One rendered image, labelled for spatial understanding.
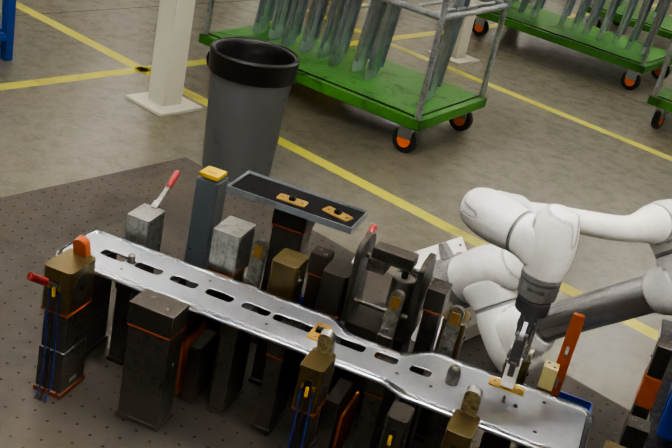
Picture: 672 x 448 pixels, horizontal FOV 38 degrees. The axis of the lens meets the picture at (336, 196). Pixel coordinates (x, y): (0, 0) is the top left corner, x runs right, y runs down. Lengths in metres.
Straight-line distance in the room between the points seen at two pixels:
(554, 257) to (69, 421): 1.22
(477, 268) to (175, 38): 3.82
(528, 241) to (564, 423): 0.46
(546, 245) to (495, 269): 0.80
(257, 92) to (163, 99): 1.27
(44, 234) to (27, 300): 0.41
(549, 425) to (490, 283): 0.69
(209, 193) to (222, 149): 2.76
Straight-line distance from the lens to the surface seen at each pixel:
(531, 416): 2.34
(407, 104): 6.58
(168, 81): 6.45
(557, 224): 2.10
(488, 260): 2.91
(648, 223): 2.48
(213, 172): 2.76
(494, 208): 2.18
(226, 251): 2.57
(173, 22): 6.33
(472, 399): 2.16
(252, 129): 5.43
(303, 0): 7.29
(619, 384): 4.64
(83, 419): 2.53
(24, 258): 3.17
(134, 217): 2.68
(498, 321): 2.91
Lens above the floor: 2.26
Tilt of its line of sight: 24 degrees down
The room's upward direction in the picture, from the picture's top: 12 degrees clockwise
